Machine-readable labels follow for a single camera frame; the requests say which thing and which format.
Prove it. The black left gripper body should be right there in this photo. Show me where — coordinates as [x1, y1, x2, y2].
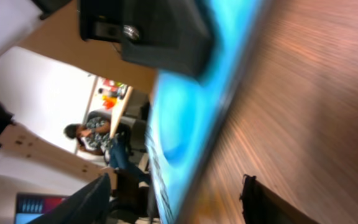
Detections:
[78, 0, 124, 43]

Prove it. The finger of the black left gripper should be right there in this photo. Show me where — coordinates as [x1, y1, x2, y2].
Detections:
[121, 0, 214, 78]

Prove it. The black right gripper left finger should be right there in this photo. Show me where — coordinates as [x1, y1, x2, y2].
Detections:
[30, 174, 111, 224]

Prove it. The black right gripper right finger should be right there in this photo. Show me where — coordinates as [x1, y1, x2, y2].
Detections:
[239, 174, 318, 224]

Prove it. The Galaxy S25 smartphone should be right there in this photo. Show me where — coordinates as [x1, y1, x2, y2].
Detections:
[146, 0, 272, 223]

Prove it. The person in patterned shirt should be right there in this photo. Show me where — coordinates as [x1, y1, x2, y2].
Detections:
[63, 116, 150, 185]

